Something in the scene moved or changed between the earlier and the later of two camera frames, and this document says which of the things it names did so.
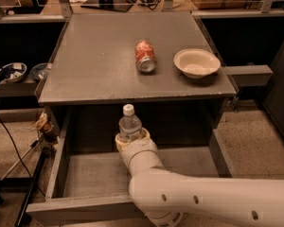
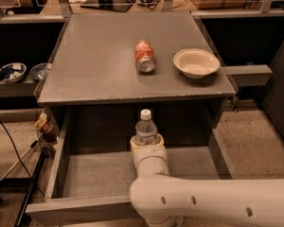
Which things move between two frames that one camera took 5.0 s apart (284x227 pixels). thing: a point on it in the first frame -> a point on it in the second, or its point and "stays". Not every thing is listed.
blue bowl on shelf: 40,71 stays
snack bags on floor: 48,132 stays
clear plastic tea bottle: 131,125 -> 146,128
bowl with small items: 13,72 stays
